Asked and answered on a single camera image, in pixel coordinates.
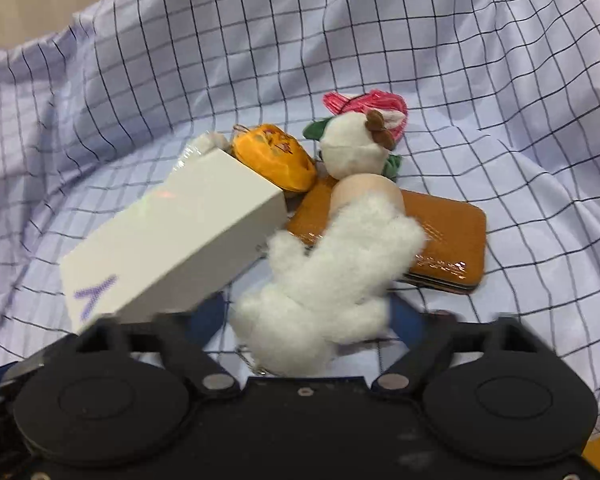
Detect white fluffy plush toy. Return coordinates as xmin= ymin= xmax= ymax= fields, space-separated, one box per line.
xmin=230 ymin=193 xmax=427 ymax=376

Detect white packaged cotton pad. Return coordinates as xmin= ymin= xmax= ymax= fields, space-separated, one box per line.
xmin=188 ymin=131 xmax=230 ymax=156

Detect orange pouch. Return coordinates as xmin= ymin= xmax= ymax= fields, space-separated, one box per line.
xmin=232 ymin=124 xmax=317 ymax=194

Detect white round plush doll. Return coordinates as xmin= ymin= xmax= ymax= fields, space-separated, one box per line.
xmin=303 ymin=108 xmax=406 ymax=180

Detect pink white knitted cloth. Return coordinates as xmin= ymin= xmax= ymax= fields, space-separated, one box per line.
xmin=323 ymin=89 xmax=408 ymax=143

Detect brown leather wallet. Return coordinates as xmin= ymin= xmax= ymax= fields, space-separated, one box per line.
xmin=287 ymin=177 xmax=486 ymax=294

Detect white vivo phone box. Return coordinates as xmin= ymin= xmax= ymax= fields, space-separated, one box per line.
xmin=60 ymin=150 xmax=287 ymax=333

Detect beige tape roll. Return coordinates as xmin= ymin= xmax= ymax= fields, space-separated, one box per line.
xmin=328 ymin=174 xmax=405 ymax=217

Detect lavender checked cloth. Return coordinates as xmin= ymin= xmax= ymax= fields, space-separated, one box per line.
xmin=0 ymin=0 xmax=600 ymax=432

